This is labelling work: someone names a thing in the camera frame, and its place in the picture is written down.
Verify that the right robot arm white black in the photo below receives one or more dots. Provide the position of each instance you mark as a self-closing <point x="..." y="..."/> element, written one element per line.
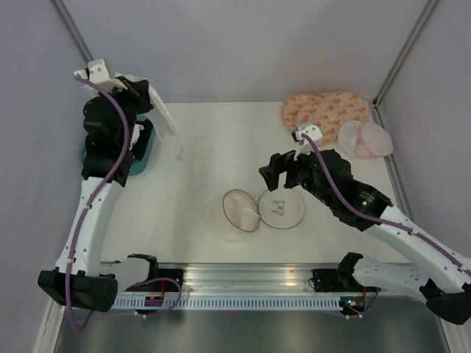
<point x="372" y="212"/>

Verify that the orange floral laundry bag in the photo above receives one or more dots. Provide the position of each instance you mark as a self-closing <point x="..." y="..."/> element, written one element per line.
<point x="328" y="111"/>

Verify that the white cloth in bin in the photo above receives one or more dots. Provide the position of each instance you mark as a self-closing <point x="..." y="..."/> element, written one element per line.
<point x="135" y="134"/>

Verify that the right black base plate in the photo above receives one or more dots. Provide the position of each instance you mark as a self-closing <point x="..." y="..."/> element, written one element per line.
<point x="326" y="280"/>

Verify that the teal plastic bin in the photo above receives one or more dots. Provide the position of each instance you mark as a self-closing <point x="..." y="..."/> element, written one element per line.
<point x="136" y="167"/>

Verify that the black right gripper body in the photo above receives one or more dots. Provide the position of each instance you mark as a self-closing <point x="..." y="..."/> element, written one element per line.
<point x="306" y="181"/>

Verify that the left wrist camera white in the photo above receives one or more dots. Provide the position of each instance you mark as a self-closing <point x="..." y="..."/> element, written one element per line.
<point x="99" y="73"/>

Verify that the black garment in bin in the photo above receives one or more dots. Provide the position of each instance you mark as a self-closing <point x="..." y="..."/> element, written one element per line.
<point x="144" y="145"/>

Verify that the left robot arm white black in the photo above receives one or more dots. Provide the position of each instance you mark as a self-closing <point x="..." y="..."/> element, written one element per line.
<point x="116" y="140"/>

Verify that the right aluminium frame post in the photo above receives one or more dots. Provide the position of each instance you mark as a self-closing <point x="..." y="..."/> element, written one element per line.
<point x="412" y="39"/>

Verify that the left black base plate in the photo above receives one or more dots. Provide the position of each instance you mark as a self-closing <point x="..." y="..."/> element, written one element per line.
<point x="165" y="281"/>

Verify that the pink trimmed mesh laundry bag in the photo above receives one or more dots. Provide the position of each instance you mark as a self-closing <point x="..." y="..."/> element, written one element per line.
<point x="365" y="140"/>

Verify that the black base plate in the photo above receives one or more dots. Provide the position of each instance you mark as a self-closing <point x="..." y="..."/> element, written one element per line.
<point x="326" y="280"/>
<point x="165" y="281"/>

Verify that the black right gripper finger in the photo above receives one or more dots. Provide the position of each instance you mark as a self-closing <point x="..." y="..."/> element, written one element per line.
<point x="292" y="177"/>
<point x="278" y="164"/>

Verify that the aluminium frame post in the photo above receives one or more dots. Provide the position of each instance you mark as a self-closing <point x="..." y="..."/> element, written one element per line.
<point x="72" y="29"/>
<point x="412" y="39"/>

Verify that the left aluminium frame post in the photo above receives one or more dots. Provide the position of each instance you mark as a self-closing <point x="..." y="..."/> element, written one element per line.
<point x="72" y="29"/>

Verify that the white slotted cable duct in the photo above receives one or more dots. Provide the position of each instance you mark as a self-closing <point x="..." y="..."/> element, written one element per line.
<point x="257" y="302"/>

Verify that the white lace bra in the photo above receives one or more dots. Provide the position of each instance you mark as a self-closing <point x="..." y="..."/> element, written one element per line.
<point x="162" y="120"/>

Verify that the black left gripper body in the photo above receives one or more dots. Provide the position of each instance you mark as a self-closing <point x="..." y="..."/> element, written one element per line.
<point x="131" y="100"/>

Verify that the aluminium front rail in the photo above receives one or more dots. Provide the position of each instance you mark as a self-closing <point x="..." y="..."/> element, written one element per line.
<point x="257" y="277"/>

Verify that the right side aluminium rail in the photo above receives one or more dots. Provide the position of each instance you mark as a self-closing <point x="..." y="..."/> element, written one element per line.
<point x="392" y="184"/>

